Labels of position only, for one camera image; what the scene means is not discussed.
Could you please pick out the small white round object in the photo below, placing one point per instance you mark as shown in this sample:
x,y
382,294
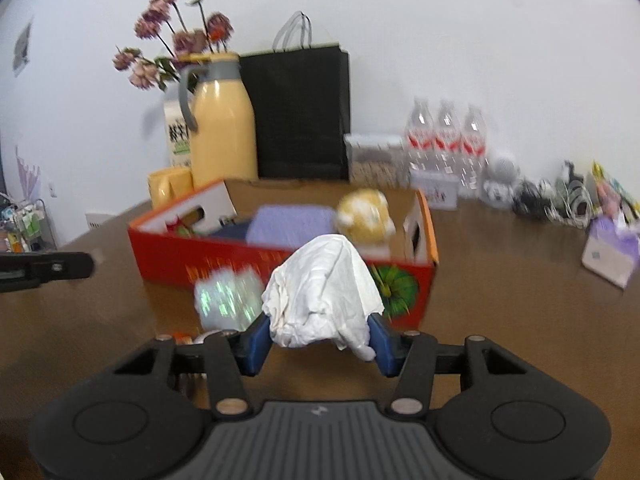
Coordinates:
x,y
212,336

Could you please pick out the red printed cardboard box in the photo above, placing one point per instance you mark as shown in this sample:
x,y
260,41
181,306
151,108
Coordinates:
x,y
170,255

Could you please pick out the purple cloth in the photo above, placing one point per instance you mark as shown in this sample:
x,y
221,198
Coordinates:
x,y
292,225

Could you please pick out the yellow mug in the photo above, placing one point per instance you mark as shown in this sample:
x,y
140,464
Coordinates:
x,y
167,187

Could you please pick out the black paper bag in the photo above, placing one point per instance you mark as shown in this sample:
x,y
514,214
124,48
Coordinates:
x,y
300,115

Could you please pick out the yellow thermos jug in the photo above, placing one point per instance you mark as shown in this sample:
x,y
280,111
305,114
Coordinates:
x,y
222,130

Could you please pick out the white cloth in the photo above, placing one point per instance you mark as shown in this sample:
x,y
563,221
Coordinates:
x,y
320,295

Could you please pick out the black charger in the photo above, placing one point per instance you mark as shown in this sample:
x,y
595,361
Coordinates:
x,y
569,171

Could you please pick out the iridescent plastic bag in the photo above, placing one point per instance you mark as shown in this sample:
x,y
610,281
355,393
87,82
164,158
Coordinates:
x,y
227,297

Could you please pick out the dried pink flowers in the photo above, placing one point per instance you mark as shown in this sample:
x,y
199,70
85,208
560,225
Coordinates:
x,y
170,30

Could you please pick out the yellow plush toy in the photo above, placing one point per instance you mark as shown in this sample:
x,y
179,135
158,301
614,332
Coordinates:
x,y
362,215

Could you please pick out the yellow snack packet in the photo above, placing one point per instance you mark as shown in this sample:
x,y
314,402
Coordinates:
x,y
612,187

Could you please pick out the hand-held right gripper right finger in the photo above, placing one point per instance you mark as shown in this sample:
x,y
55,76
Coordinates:
x,y
382,349

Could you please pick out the white printed tin box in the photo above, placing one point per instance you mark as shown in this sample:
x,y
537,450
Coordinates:
x,y
434,190

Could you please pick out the purple wall decoration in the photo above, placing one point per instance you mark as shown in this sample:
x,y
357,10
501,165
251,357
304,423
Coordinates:
x,y
27,177

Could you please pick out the white wall socket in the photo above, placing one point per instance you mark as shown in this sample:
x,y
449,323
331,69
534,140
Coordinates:
x,y
95,221

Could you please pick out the white milk carton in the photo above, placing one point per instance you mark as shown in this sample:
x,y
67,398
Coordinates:
x,y
176,130

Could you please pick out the clear container of seeds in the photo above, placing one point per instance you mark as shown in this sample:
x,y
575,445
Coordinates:
x,y
375,162

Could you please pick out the dark navy cloth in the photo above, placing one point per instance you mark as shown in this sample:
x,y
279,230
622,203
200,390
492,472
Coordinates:
x,y
230,232

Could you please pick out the purple tissue pack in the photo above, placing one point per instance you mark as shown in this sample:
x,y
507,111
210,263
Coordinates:
x,y
610,252

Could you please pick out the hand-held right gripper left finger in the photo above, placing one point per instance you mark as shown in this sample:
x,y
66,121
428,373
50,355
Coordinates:
x,y
257,346

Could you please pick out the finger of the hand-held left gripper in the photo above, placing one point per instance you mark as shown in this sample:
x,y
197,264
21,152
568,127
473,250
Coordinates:
x,y
55,266

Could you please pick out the small red green item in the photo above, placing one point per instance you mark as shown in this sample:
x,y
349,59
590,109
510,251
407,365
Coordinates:
x,y
185,225

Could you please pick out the white robot-shaped speaker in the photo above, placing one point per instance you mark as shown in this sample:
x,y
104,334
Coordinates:
x,y
500,175

